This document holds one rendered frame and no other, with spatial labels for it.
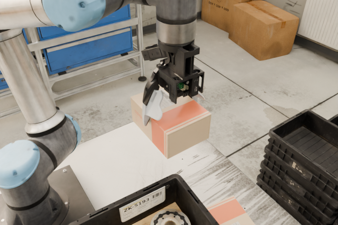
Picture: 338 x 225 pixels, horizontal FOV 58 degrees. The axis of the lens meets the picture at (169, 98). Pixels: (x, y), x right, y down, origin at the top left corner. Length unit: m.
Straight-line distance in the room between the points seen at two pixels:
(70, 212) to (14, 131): 1.63
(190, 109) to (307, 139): 1.05
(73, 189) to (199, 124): 0.53
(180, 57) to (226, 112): 1.95
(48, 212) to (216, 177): 0.55
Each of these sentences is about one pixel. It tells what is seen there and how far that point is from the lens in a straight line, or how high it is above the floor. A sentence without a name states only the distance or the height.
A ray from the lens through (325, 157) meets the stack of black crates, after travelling 1.61.
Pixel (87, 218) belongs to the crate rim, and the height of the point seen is 0.93.
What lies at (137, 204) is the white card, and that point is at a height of 0.90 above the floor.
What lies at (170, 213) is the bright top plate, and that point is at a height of 0.86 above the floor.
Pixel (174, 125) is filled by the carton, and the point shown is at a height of 1.12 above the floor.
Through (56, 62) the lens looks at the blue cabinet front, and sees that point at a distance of 2.45.
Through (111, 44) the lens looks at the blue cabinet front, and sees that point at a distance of 2.56.
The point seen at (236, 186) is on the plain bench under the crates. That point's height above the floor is 0.70.
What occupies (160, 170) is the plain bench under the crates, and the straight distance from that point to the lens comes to 1.12.
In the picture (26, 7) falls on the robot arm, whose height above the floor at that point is 1.39.
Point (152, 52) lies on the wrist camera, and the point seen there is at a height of 1.25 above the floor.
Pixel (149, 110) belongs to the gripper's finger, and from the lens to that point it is 0.66.
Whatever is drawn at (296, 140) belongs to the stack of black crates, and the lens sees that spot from 1.64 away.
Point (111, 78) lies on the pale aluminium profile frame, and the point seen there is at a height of 0.13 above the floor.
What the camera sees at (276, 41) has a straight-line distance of 3.30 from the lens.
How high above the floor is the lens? 1.55
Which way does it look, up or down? 37 degrees down
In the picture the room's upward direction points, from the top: straight up
